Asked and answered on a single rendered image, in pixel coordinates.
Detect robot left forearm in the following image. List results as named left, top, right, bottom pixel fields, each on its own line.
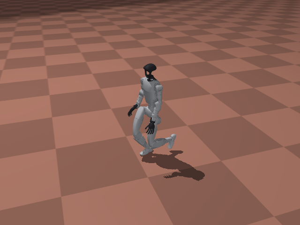
left=152, top=102, right=161, bottom=121

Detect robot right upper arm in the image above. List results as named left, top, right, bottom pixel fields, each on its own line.
left=139, top=77, right=146, bottom=96

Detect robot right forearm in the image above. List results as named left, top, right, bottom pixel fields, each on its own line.
left=135, top=94, right=144, bottom=108

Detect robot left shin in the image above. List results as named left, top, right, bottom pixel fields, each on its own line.
left=151, top=137, right=172, bottom=149

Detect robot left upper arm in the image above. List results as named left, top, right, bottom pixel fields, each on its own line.
left=154, top=83, right=163, bottom=106

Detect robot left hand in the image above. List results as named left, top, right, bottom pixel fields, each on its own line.
left=145, top=117, right=155, bottom=134

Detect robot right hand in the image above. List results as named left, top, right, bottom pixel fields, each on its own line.
left=128, top=104, right=138, bottom=116

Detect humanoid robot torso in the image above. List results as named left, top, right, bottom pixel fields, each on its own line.
left=143, top=78, right=160, bottom=118

